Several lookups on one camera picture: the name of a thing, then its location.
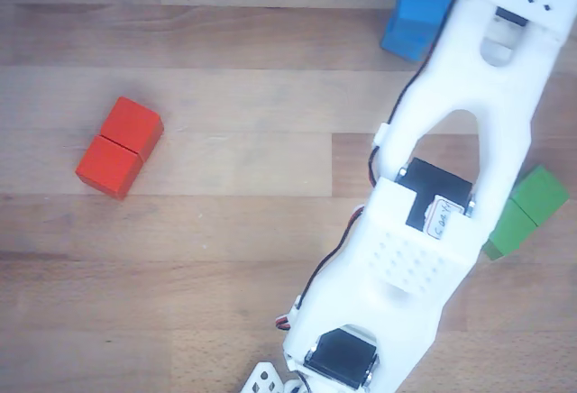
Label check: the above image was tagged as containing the long green block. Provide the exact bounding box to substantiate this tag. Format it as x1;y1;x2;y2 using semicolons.
481;165;570;262

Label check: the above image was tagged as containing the small blue cube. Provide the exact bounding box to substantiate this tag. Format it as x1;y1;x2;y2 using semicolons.
396;0;454;29

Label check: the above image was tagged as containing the upper arm servo wire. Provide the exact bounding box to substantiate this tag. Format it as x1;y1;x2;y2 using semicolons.
368;0;466;187

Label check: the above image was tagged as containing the long blue block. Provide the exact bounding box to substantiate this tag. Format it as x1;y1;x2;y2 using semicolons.
380;0;456;63

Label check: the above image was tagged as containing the base servo wire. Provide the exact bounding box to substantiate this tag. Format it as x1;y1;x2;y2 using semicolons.
274;206;366;332

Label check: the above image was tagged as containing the long red block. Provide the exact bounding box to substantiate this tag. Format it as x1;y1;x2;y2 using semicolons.
75;96;165;201

